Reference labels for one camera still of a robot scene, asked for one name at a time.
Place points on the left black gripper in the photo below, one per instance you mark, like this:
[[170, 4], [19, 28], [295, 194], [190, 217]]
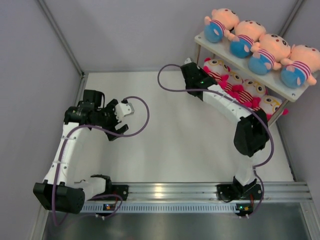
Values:
[[110, 108]]

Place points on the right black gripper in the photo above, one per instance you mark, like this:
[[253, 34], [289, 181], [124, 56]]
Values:
[[203, 72]]

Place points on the orange doll table back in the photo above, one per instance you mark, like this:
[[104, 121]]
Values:
[[222, 20]]

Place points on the orange doll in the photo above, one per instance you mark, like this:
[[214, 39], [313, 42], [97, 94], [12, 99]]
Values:
[[298, 69], [246, 33]]

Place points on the white doll glasses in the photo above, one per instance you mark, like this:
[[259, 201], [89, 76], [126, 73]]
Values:
[[269, 104]]

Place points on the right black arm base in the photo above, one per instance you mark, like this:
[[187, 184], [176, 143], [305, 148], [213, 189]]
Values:
[[232, 192]]

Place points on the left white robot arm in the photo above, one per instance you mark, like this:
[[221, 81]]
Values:
[[76, 128]]

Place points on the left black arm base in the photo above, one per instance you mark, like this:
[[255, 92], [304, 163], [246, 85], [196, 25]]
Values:
[[113, 193]]

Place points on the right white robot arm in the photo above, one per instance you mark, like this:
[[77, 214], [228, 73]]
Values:
[[251, 127]]

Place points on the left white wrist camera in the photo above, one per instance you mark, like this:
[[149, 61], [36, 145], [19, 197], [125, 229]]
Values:
[[123, 109]]

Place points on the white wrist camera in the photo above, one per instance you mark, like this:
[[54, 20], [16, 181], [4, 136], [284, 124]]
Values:
[[188, 60], [123, 109]]

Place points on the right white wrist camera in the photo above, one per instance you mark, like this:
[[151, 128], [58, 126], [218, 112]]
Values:
[[188, 60]]

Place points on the white slotted cable duct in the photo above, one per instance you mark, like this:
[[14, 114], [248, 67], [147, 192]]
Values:
[[126, 207]]

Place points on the aluminium front rail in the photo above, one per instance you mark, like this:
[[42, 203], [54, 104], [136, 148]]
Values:
[[172, 191]]

